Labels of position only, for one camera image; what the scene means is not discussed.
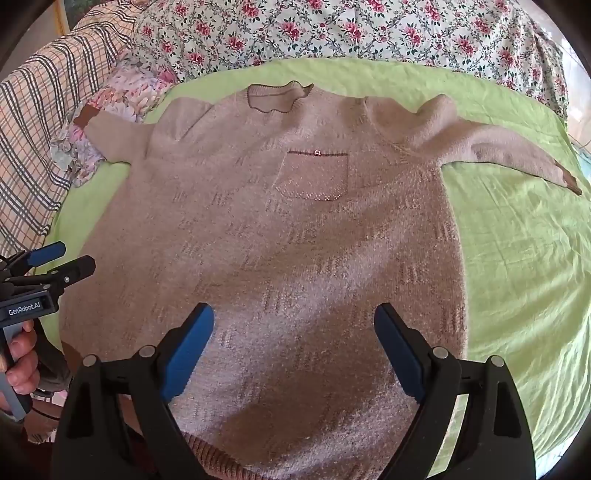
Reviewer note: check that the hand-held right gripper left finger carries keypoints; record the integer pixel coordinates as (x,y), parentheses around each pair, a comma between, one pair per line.
(189,350)

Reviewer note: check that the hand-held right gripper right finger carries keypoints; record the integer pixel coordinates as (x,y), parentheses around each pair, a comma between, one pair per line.
(399,350)

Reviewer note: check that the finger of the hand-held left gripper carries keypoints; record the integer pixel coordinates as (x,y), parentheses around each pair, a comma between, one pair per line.
(74,272)
(46,254)

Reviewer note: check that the beige knit sweater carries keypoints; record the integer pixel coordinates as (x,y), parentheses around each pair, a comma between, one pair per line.
(300,230)

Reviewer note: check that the person's left hand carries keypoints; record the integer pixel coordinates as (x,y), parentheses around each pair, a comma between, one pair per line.
(23,355)

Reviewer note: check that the plaid blanket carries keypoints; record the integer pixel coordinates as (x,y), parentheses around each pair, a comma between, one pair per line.
(37,138)

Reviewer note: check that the light green bed sheet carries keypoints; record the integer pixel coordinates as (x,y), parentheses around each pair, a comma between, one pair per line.
(508,254)

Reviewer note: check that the pastel floral pillow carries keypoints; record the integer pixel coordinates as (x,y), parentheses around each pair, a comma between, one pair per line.
(124,87)

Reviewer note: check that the gold framed picture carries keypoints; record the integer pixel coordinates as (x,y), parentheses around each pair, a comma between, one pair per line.
(76,3)

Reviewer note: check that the floral quilt with pink roses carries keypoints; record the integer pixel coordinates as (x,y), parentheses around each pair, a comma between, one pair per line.
(323,32)

